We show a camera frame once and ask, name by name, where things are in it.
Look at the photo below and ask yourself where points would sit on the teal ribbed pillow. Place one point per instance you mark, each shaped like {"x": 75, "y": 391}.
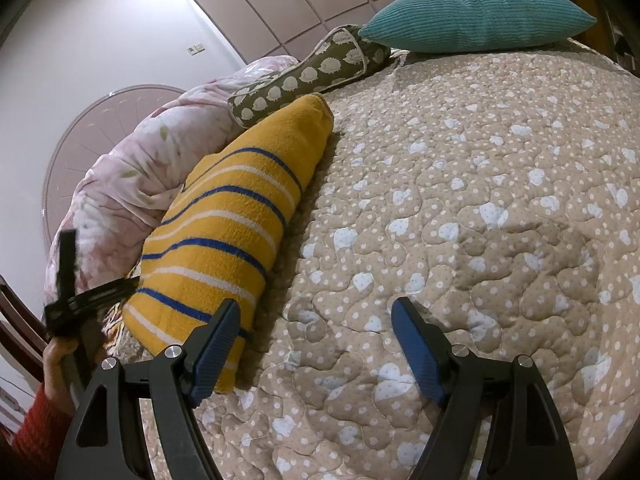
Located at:
{"x": 475, "y": 12}

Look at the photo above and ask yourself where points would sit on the dark wooden chair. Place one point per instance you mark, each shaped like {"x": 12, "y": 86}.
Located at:
{"x": 17, "y": 325}

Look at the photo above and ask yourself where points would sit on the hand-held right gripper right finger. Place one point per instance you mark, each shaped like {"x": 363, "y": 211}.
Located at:
{"x": 417, "y": 345}

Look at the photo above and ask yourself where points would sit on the pink floral duvet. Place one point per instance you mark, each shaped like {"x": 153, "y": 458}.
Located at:
{"x": 125, "y": 180}

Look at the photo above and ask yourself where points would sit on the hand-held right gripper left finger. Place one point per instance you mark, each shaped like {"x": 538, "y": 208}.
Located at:
{"x": 220, "y": 345}

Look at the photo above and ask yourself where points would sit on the white wall switch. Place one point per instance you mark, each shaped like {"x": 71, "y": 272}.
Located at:
{"x": 196, "y": 49}

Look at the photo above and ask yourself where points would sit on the olive patterned bolster pillow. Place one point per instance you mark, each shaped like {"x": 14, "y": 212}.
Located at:
{"x": 305, "y": 75}

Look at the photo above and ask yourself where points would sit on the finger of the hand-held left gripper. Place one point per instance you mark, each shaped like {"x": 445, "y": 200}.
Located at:
{"x": 107, "y": 294}
{"x": 66, "y": 265}

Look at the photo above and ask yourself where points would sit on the beige quilted bedspread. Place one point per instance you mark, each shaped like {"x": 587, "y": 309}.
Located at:
{"x": 450, "y": 210}

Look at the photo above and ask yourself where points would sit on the round ribbed pink panel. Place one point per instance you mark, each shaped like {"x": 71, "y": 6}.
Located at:
{"x": 90, "y": 140}

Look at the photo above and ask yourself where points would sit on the person's left hand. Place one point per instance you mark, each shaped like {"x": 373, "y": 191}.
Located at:
{"x": 59, "y": 375}

